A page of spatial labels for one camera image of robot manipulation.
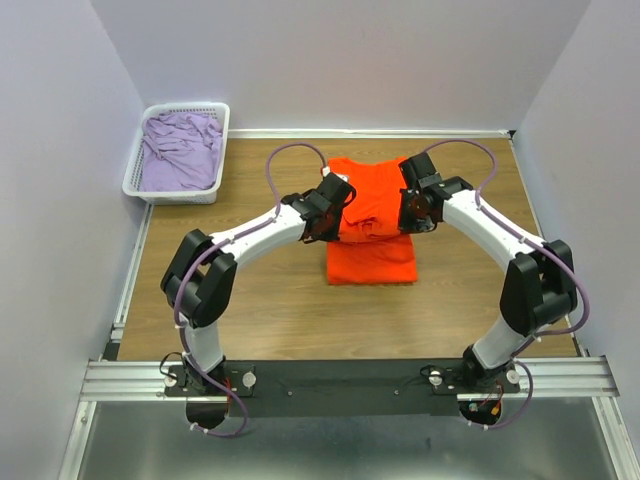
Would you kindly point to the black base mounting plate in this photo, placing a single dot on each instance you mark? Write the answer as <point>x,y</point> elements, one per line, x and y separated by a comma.
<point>313,388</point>

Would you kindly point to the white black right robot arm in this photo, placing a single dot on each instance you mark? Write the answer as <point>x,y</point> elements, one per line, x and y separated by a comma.
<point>537,289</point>

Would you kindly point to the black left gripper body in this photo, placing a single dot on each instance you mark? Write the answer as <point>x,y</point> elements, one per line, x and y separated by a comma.
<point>330,231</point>

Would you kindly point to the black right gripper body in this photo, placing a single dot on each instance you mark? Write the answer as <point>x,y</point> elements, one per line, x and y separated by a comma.
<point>410,218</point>

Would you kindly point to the orange t-shirt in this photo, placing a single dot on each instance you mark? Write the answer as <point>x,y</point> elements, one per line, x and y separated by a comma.
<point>371,249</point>

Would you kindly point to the purple t-shirt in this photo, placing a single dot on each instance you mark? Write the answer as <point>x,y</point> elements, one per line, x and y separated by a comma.
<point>180,152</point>

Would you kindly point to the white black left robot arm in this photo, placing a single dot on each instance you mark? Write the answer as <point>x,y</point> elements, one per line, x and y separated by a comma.
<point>199,280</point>

